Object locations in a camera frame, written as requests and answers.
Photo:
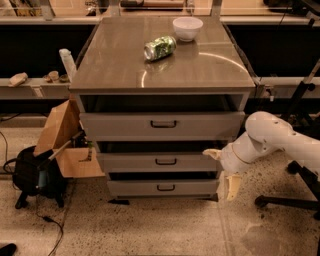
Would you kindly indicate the black bag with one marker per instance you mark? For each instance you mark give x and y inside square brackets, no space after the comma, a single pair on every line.
[38,175]

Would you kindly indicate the beige stone object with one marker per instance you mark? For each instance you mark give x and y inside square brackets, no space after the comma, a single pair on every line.
[18,79]

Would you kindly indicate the grey drawer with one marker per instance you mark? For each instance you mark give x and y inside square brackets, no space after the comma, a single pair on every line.
[157,162]
[161,126]
[175,188]

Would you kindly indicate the grey bottom drawer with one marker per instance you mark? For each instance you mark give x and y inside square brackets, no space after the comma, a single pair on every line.
[175,188]

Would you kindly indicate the green soda can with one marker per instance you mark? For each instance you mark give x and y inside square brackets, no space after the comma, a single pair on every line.
[159,48]

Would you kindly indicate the grey top drawer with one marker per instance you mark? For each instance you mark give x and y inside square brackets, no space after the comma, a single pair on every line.
[161,126]

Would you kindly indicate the small round brown object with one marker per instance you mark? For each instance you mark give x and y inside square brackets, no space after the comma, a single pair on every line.
[54,75]

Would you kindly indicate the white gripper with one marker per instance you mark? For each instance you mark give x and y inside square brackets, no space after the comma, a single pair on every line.
[230,160]

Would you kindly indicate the white plastic bottle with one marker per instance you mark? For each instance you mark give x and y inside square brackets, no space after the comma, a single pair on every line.
[68,62]

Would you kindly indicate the grey drawer cabinet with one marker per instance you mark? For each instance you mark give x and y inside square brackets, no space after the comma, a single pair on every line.
[205,75]

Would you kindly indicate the white bowl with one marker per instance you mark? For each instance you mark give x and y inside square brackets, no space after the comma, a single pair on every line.
[187,28]

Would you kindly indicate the black stand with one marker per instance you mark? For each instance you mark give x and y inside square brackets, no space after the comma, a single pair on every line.
[307,124]

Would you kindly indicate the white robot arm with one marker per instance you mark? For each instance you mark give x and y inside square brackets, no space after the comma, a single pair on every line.
[264,134]

